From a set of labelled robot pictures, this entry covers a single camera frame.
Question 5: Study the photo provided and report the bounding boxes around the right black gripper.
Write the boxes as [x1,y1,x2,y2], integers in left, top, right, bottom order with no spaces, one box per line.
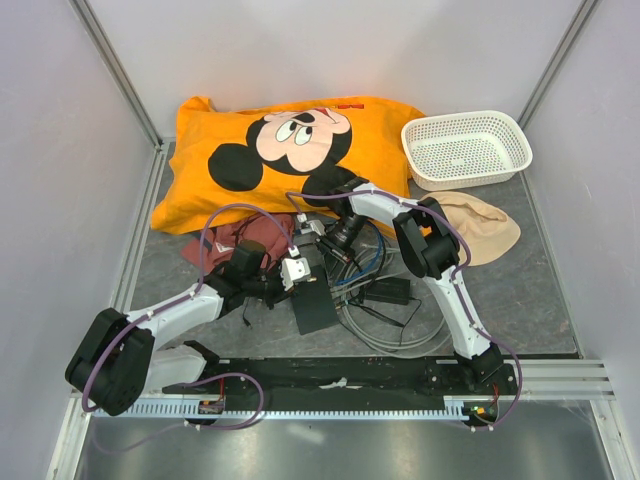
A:
[314,214,367,287]

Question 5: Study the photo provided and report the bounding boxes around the black power plug cable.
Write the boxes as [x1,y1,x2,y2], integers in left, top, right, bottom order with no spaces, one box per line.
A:
[241,297,266,329]

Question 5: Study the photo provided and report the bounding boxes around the black network switch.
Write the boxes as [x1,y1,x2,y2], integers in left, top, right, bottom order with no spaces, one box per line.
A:
[291,242,339,336]

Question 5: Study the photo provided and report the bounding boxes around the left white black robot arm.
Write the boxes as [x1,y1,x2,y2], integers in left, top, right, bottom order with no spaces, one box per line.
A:
[65,241,310,416]

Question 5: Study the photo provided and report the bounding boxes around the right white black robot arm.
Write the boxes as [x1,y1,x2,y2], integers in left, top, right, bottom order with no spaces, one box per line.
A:
[316,179,503,394]

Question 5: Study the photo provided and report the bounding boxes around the red cloth garment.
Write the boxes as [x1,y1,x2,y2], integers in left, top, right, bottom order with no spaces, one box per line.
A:
[181,214,295,274]

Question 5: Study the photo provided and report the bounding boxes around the black power adapter brick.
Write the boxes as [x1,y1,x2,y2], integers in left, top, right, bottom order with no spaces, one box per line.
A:
[364,277,411,305]

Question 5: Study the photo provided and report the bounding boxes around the orange cartoon mouse pillow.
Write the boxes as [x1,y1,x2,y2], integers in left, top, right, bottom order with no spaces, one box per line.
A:
[151,96,424,235]

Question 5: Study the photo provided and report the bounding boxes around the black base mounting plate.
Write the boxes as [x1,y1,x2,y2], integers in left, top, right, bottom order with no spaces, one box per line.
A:
[162,355,517,399]

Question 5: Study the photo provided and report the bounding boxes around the white perforated plastic basket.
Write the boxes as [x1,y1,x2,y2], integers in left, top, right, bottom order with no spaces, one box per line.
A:
[401,110,533,191]

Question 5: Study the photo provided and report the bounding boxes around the beige cloth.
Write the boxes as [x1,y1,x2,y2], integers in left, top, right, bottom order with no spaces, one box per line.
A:
[423,191,521,266]

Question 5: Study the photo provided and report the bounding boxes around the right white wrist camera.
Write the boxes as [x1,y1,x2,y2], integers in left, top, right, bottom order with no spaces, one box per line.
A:
[296,213,325,236]

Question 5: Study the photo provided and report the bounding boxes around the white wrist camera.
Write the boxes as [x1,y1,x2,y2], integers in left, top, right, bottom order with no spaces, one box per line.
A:
[296,213,325,236]
[280,257,311,291]

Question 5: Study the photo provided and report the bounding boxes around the blue ethernet cable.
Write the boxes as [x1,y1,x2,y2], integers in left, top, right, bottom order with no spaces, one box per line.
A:
[332,232,386,287]

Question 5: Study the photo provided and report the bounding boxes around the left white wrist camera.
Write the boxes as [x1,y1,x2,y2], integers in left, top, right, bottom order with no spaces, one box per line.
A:
[280,257,311,291]

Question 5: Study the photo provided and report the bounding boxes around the grey ethernet cable bundle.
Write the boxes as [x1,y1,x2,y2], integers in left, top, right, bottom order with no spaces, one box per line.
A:
[327,234,454,354]

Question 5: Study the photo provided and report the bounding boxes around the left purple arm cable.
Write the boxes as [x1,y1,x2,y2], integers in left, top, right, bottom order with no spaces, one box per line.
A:
[79,202,301,412]

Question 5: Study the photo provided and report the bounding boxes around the grey slotted cable duct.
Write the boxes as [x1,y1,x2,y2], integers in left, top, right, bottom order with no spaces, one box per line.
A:
[117,397,472,421]

